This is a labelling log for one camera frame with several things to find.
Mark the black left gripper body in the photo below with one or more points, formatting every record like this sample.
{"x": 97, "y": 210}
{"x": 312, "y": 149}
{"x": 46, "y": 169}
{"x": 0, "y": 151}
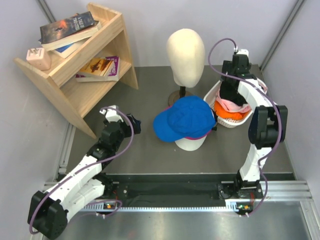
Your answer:
{"x": 125, "y": 131}

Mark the blue cap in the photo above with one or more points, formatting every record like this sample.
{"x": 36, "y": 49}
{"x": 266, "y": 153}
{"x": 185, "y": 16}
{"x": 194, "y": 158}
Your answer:
{"x": 189, "y": 116}

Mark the black cap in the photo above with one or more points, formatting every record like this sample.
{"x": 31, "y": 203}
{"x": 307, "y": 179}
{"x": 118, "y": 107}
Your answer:
{"x": 229, "y": 91}

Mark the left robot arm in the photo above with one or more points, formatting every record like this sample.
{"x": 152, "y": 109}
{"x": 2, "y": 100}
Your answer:
{"x": 50, "y": 211}

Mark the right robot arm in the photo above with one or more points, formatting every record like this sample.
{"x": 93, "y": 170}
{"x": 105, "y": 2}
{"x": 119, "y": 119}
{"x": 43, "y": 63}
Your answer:
{"x": 241, "y": 92}

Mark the wooden shelf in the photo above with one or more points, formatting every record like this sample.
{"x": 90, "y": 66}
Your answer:
{"x": 74, "y": 100}

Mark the orange purple book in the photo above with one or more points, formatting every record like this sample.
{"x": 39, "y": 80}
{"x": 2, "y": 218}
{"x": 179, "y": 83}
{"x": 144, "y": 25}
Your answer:
{"x": 100, "y": 69}

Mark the white perforated basket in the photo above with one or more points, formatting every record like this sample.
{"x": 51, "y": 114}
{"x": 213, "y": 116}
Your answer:
{"x": 210, "y": 98}

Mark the orange cap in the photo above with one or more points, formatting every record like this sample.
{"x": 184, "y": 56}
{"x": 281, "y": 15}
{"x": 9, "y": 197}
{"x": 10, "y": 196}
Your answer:
{"x": 221, "y": 112}

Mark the beige mannequin head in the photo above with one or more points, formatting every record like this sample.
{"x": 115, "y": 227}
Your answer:
{"x": 186, "y": 53}

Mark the blue cover book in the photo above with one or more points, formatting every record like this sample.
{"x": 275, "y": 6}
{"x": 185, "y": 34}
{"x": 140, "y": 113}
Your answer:
{"x": 67, "y": 50}

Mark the pink power adapter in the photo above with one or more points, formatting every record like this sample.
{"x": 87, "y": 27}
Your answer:
{"x": 39, "y": 58}

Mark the dark cover paperback book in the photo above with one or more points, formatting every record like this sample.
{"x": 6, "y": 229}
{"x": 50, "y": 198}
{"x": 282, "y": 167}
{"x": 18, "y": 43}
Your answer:
{"x": 68, "y": 31}

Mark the light pink cap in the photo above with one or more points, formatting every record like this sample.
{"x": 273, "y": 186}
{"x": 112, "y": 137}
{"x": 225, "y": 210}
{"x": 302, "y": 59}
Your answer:
{"x": 230, "y": 106}

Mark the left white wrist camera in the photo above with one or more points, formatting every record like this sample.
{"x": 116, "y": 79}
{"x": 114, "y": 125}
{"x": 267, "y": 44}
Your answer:
{"x": 111, "y": 113}

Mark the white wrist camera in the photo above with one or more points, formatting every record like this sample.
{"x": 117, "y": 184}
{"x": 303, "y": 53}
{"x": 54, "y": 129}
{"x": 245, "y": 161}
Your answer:
{"x": 241, "y": 52}
{"x": 111, "y": 113}

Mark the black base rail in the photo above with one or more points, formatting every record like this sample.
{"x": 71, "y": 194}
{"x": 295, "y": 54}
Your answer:
{"x": 170, "y": 190}

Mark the white slotted cable duct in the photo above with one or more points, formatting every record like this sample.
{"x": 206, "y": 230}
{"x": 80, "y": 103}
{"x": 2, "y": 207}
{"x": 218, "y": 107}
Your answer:
{"x": 227, "y": 206}

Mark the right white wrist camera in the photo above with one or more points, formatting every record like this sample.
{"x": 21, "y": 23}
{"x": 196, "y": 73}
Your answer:
{"x": 241, "y": 52}

